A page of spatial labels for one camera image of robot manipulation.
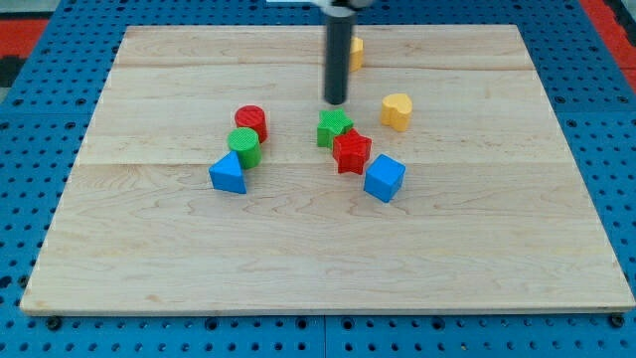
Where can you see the green star block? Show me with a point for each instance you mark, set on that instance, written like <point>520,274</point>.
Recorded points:
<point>332,123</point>

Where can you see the light wooden board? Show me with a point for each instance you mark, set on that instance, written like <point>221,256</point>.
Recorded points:
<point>492,216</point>

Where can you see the blue cube block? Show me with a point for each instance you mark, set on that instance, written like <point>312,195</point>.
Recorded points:
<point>384,178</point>

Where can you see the green cylinder block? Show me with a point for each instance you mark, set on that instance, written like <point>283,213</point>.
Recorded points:
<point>244,141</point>

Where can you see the yellow block behind rod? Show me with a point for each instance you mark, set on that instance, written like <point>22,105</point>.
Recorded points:
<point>356,54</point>

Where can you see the red star block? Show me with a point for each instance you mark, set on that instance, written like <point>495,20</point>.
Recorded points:
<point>351,151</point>

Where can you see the blue triangle block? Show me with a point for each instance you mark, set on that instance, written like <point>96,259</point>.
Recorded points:
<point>226,174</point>

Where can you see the yellow heart block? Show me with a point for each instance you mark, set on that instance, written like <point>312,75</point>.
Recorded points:
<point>396,111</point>

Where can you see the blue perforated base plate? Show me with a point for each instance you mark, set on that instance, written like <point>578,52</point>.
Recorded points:
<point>47,110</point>

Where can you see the red cylinder block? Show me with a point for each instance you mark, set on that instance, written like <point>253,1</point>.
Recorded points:
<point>254,117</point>

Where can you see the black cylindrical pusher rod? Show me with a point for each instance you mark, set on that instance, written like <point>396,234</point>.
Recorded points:
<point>339,25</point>

